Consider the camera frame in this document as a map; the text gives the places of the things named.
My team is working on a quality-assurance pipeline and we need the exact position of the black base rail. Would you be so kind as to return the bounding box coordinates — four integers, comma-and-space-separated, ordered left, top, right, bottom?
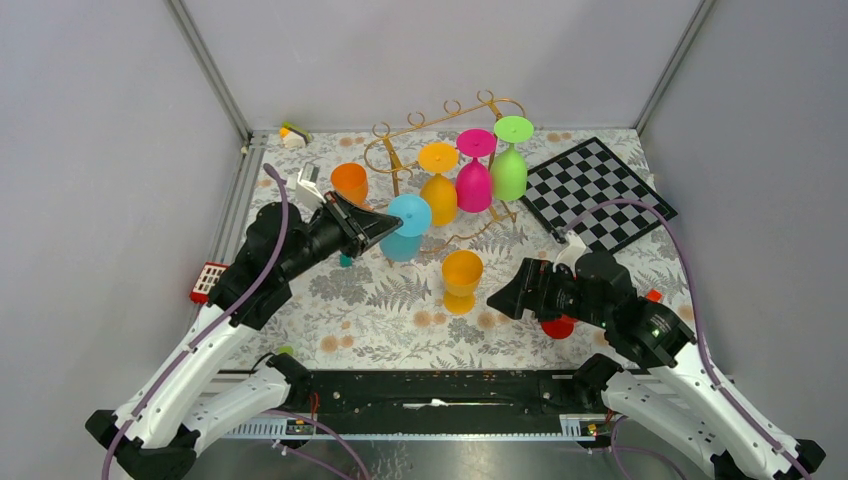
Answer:
245, 367, 664, 439

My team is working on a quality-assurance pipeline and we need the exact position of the yellow plastic wine glass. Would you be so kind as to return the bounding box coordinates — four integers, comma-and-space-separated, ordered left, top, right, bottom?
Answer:
418, 142, 459, 226
441, 250, 484, 315

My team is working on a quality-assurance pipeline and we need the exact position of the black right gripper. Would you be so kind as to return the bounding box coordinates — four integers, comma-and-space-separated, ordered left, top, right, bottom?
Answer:
485, 255, 609, 326

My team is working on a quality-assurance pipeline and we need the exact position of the yellow plastic wine glass front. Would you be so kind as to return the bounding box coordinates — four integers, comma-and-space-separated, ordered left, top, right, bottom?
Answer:
441, 250, 484, 315

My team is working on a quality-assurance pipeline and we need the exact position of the small orange red piece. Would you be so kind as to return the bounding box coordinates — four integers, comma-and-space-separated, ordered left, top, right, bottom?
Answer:
645, 290, 663, 303

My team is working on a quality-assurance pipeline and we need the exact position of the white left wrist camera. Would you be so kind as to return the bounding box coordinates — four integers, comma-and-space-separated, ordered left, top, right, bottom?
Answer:
295, 162, 324, 210

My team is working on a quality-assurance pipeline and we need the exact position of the magenta plastic wine glass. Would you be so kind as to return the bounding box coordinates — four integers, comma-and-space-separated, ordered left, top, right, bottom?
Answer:
455, 129, 497, 213

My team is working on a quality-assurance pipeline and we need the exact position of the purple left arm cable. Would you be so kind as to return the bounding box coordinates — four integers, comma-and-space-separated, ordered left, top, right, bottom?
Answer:
100, 162, 372, 480

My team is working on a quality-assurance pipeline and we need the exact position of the red plastic wine glass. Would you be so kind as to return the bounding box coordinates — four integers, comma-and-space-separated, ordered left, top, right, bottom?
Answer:
540, 315, 578, 340

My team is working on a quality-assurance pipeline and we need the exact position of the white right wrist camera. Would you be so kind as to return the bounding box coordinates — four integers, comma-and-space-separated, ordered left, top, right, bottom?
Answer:
553, 230, 588, 274

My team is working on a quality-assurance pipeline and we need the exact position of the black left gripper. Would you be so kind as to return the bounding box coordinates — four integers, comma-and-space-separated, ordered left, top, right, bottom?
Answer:
282, 190, 404, 281

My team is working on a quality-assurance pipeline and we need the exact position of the orange white green toy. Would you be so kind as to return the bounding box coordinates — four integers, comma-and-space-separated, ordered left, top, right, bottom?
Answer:
279, 122, 312, 149

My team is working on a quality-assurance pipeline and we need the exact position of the gold wire wine glass rack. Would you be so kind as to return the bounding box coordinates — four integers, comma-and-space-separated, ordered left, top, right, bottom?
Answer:
362, 89, 527, 256

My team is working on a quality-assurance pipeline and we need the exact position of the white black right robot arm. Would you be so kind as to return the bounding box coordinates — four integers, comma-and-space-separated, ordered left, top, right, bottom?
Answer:
487, 252, 826, 479

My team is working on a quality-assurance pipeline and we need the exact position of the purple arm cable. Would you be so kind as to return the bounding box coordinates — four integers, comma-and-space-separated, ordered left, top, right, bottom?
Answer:
556, 198, 816, 480
100, 162, 372, 480

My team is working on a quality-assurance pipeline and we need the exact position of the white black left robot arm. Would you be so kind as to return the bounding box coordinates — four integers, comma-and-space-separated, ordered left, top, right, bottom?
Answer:
85, 191, 403, 479

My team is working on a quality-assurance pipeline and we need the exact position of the orange plastic wine glass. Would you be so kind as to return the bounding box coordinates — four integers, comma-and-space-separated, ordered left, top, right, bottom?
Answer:
330, 162, 369, 205

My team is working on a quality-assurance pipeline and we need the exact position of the green plastic wine glass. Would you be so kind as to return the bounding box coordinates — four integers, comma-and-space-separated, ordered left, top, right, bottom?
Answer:
490, 115, 534, 202

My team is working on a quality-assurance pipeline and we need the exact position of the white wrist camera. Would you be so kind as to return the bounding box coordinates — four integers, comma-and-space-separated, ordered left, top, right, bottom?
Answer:
553, 230, 588, 274
295, 162, 324, 210

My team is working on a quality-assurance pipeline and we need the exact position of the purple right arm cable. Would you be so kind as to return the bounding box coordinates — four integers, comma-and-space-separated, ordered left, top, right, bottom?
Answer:
556, 198, 816, 480

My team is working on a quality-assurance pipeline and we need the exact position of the black white checkerboard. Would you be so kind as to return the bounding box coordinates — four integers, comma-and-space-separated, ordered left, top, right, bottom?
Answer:
520, 137, 678, 253

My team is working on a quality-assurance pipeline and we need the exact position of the red white small block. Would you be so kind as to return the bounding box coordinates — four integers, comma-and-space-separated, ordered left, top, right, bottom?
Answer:
189, 262, 228, 304

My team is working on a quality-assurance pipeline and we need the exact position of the blue plastic wine glass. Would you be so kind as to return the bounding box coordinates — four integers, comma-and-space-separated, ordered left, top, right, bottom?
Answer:
379, 194, 432, 262

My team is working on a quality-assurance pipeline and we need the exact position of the floral patterned table mat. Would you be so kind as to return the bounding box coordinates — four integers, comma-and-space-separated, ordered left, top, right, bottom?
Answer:
210, 129, 713, 372

